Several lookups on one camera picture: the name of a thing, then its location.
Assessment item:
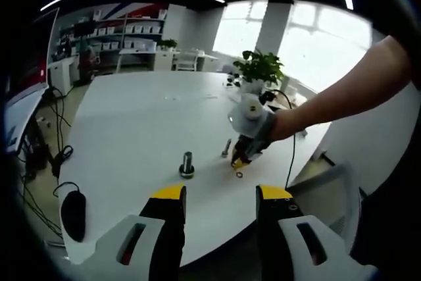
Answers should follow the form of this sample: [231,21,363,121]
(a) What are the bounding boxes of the grey mesh office chair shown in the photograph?
[288,161,366,246]

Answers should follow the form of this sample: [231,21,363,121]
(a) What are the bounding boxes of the black floor cables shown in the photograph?
[18,86,76,240]

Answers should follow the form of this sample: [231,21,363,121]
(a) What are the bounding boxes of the white background desk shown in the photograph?
[117,47,181,73]

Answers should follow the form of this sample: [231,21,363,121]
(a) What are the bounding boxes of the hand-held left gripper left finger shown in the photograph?
[74,182,187,281]

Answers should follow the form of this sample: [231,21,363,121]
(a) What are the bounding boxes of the thick steel threaded stud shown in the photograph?
[178,151,196,180]

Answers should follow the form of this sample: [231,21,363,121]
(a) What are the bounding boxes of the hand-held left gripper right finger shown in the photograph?
[255,184,379,281]

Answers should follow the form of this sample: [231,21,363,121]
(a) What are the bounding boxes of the small background plant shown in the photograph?
[159,38,179,53]

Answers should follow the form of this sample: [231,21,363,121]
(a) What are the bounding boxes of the large computer monitor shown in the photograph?
[5,7,61,154]

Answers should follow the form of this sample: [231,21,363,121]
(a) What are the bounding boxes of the green potted plant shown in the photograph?
[232,49,285,87]

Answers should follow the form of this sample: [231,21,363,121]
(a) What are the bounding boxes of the white background chair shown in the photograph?
[175,49,201,72]

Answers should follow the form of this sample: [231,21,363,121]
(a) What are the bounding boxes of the shelf of white storage bins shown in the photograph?
[56,2,168,62]

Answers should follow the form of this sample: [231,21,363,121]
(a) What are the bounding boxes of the black mouse-like object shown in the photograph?
[53,181,87,243]

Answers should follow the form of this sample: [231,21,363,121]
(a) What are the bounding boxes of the white plant pot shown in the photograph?
[241,81,264,97]

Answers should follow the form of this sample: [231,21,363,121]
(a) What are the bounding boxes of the slim steel threaded stud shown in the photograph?
[221,139,234,159]

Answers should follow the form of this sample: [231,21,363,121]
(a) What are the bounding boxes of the person's dark clothing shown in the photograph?
[350,78,421,270]

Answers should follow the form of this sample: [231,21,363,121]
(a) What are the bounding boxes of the white low cabinet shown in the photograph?
[48,55,80,97]

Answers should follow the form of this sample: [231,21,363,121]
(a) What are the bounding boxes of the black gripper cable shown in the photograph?
[259,89,297,190]

